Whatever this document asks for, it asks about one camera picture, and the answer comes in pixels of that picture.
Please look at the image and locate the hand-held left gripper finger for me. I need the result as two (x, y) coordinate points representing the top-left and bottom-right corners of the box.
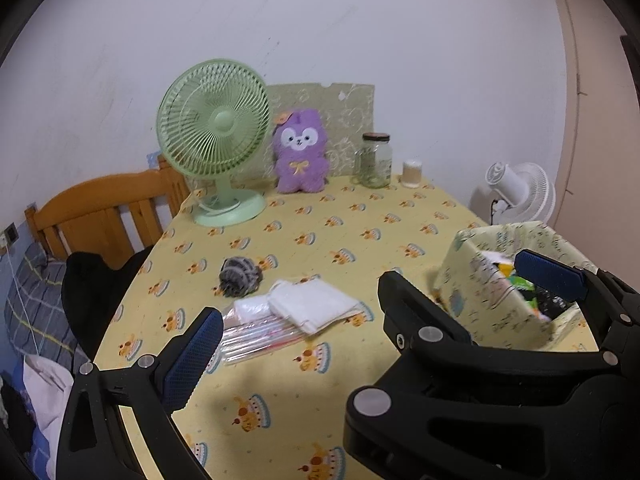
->
(56, 307), (224, 480)

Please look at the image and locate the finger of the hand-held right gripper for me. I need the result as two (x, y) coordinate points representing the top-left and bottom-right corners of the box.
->
(342, 270), (618, 480)
(514, 249), (640, 376)

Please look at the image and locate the green tissue pack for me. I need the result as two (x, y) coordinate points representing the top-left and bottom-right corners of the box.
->
(505, 267), (538, 293)

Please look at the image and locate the printed fabric storage box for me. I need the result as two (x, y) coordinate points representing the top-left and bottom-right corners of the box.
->
(432, 220), (598, 352)

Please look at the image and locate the clear plastic packet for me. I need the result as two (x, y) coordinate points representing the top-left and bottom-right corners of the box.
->
(220, 296), (313, 366)

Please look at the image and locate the white cloth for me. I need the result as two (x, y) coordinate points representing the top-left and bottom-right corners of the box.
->
(267, 279), (362, 336)

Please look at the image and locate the white standing fan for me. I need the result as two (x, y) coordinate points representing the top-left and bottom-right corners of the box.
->
(470, 161), (557, 226)

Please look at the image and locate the black garment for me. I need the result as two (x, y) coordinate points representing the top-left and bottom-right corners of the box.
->
(61, 246), (156, 361)

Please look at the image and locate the beige door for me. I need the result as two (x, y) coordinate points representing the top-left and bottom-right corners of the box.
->
(542, 0), (640, 291)

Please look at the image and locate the white garment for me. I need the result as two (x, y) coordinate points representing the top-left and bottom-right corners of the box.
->
(22, 354), (76, 441)

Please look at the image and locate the glass jar with dark lid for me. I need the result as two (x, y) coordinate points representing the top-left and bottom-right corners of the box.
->
(354, 132), (393, 189)

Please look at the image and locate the grey plaid pillow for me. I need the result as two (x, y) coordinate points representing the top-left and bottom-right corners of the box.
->
(4, 242), (86, 366)

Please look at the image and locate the blue bed sheet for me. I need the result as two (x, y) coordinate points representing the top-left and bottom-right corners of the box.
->
(25, 425), (62, 480)

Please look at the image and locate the purple plush toy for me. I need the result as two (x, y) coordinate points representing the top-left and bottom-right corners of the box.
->
(272, 108), (329, 194)

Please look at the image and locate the dark clothes pile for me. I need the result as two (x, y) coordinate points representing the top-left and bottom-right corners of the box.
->
(0, 370), (37, 461)

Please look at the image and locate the wooden bed headboard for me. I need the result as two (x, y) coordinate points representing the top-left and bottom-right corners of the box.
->
(25, 155), (193, 271)

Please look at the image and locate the olive patterned board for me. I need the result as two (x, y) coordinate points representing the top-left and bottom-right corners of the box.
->
(265, 81), (376, 181)

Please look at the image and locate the green desk fan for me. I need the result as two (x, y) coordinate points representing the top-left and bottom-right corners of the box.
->
(156, 58), (272, 227)

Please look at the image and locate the white charger cable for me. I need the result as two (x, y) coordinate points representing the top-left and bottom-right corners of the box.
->
(7, 249), (42, 356)

